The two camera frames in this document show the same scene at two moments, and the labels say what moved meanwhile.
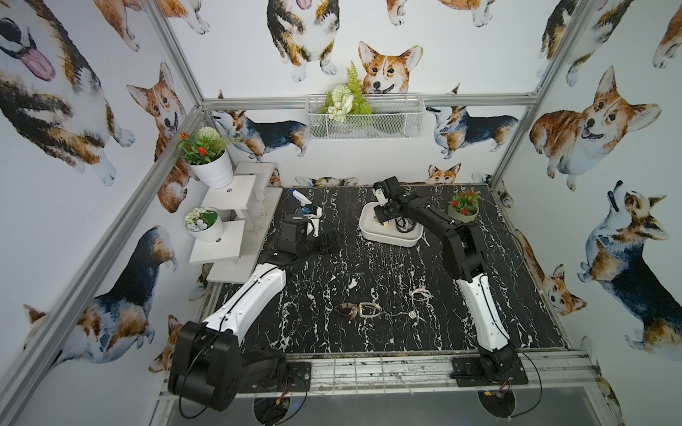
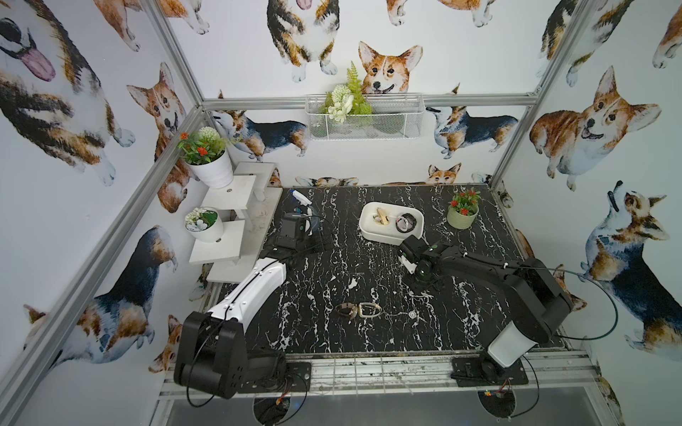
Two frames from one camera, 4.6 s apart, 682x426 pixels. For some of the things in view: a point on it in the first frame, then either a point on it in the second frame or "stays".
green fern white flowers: [345, 99] stays
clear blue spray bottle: [303, 201] stays
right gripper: [377, 210] → [422, 286]
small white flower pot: [204, 224] stays
